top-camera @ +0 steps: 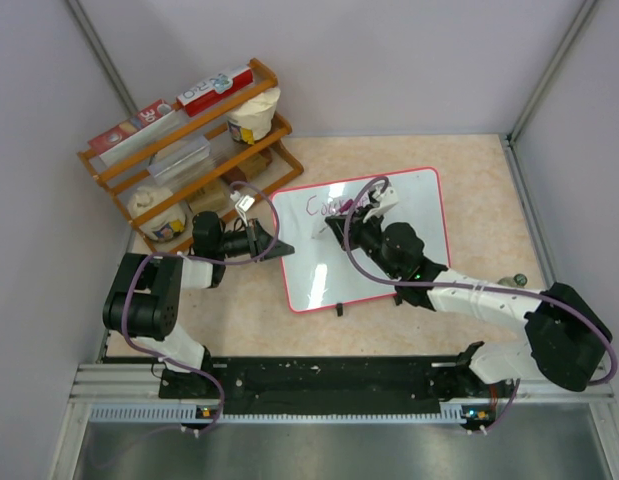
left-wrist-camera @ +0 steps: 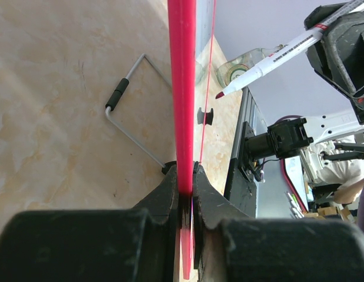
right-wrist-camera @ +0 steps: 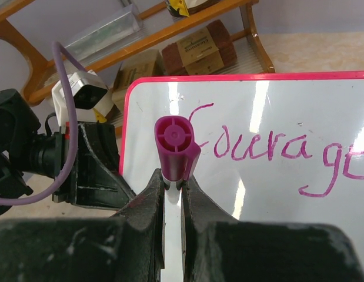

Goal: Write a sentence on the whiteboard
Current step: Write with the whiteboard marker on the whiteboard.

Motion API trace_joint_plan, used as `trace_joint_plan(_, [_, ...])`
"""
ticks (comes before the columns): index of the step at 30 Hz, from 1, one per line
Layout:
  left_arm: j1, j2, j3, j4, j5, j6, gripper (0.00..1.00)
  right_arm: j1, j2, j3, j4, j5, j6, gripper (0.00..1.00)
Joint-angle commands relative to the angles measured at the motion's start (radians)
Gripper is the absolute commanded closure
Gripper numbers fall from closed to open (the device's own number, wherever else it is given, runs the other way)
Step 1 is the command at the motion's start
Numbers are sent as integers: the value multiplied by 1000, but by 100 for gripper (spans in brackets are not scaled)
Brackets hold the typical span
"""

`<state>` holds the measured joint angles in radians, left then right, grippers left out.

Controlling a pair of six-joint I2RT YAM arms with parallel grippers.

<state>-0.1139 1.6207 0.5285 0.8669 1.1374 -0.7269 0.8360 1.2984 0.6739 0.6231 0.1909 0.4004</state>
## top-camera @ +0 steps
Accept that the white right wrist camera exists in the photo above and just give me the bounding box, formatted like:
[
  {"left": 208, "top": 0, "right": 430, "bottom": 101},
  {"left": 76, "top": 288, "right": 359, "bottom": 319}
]
[{"left": 363, "top": 185, "right": 399, "bottom": 223}]

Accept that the dark brown small box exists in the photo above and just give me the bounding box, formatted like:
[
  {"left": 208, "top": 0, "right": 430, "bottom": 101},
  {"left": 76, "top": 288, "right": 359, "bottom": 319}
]
[{"left": 221, "top": 151, "right": 273, "bottom": 184}]

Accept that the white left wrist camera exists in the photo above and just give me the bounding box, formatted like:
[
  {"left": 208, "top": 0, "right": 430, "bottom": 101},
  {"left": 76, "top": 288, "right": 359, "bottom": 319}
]
[{"left": 230, "top": 192, "right": 255, "bottom": 224}]

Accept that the red grey wrap box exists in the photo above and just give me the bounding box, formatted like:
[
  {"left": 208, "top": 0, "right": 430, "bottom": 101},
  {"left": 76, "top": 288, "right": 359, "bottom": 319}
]
[{"left": 88, "top": 99, "right": 184, "bottom": 167}]

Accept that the grey slotted cable duct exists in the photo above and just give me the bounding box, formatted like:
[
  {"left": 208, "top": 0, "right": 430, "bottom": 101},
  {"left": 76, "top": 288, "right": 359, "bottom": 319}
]
[{"left": 89, "top": 403, "right": 493, "bottom": 426}]

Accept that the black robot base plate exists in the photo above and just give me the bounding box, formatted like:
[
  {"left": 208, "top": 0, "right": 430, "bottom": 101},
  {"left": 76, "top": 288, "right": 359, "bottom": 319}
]
[{"left": 159, "top": 356, "right": 513, "bottom": 414}]

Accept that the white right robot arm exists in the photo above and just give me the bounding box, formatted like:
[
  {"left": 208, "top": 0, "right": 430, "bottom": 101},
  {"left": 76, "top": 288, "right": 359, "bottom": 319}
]
[{"left": 325, "top": 208, "right": 612, "bottom": 396}]

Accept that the orange wooden shelf rack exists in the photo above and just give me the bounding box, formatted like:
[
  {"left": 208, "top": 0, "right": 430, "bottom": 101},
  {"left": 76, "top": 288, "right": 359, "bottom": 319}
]
[{"left": 78, "top": 58, "right": 304, "bottom": 252}]

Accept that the white bag shelf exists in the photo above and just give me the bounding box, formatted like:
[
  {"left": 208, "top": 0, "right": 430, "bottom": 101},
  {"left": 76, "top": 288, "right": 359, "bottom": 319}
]
[
  {"left": 126, "top": 185, "right": 187, "bottom": 244},
  {"left": 226, "top": 87, "right": 281, "bottom": 145}
]

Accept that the silver foil box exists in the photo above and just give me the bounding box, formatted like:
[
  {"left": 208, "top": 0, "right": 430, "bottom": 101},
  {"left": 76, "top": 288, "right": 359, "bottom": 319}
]
[{"left": 147, "top": 136, "right": 211, "bottom": 186}]

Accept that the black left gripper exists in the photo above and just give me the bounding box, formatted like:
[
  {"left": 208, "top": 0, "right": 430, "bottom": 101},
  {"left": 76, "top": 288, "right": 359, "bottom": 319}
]
[{"left": 215, "top": 217, "right": 293, "bottom": 261}]

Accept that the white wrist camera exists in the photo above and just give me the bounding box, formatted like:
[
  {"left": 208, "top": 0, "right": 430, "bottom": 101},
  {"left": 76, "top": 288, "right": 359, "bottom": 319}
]
[
  {"left": 230, "top": 192, "right": 255, "bottom": 224},
  {"left": 363, "top": 185, "right": 399, "bottom": 223}
]

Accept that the white bag upper shelf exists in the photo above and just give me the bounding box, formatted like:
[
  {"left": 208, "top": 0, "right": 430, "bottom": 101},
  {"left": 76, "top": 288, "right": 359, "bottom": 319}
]
[{"left": 226, "top": 87, "right": 281, "bottom": 145}]

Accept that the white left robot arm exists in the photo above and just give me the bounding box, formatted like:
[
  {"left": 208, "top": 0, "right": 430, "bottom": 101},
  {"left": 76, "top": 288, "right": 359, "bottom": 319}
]
[{"left": 103, "top": 211, "right": 295, "bottom": 397}]

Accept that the white bag lower shelf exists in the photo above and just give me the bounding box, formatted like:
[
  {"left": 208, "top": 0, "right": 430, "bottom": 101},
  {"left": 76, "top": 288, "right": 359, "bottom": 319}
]
[{"left": 126, "top": 185, "right": 187, "bottom": 244}]

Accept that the red white foil box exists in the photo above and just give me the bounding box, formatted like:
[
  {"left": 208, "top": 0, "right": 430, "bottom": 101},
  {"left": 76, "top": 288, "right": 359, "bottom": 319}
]
[{"left": 177, "top": 65, "right": 254, "bottom": 117}]

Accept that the brown cardboard box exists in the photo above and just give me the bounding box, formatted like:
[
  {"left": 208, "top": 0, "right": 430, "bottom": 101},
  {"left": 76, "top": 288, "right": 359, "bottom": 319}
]
[{"left": 185, "top": 179, "right": 229, "bottom": 215}]

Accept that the magenta-capped whiteboard marker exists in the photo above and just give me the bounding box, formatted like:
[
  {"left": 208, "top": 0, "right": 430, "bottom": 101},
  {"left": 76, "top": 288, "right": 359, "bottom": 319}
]
[{"left": 311, "top": 197, "right": 353, "bottom": 239}]

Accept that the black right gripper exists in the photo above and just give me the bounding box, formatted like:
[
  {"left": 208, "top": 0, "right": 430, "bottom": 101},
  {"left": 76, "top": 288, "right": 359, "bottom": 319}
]
[{"left": 328, "top": 204, "right": 401, "bottom": 281}]

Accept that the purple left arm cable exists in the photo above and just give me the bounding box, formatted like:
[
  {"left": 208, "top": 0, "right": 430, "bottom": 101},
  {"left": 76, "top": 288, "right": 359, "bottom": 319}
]
[{"left": 119, "top": 182, "right": 281, "bottom": 435}]

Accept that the pink-framed whiteboard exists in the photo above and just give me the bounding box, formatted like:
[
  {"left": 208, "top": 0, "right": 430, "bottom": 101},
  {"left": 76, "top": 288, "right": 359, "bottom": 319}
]
[{"left": 269, "top": 166, "right": 451, "bottom": 314}]

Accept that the clear glass bottle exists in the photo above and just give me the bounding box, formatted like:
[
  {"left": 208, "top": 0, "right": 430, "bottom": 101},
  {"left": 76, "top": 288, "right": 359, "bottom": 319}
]
[{"left": 497, "top": 273, "right": 528, "bottom": 288}]

